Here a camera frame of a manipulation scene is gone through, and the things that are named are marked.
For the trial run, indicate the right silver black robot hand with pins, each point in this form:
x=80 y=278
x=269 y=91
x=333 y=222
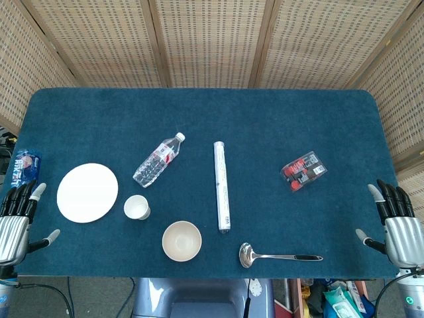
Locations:
x=402 y=238

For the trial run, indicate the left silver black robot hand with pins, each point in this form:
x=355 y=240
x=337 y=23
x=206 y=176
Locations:
x=13 y=235

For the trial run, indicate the white paper cup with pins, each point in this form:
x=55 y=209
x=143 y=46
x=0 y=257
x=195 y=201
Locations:
x=136 y=207

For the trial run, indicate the beige bowl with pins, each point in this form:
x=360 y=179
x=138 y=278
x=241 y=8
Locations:
x=181 y=241

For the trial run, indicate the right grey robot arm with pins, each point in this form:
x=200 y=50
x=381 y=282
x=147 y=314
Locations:
x=412 y=295

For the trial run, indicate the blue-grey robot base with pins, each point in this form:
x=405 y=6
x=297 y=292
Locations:
x=202 y=298

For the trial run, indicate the blue drink bottle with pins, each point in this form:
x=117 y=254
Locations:
x=24 y=167

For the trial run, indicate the white round plate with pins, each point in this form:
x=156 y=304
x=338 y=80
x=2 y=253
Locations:
x=86 y=192

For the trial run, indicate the red crate of clutter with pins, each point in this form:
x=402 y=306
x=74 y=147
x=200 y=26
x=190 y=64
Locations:
x=331 y=298

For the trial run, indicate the clear box red black items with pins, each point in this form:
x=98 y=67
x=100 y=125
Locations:
x=303 y=172

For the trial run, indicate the clear water bottle red label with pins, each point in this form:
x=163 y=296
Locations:
x=155 y=162

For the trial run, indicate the white wrapped film roll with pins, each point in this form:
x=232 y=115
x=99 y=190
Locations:
x=222 y=185

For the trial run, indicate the blue table cloth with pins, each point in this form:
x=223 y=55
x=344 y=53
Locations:
x=212 y=116

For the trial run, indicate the woven bamboo folding screen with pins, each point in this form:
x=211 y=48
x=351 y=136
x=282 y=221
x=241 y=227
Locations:
x=212 y=43

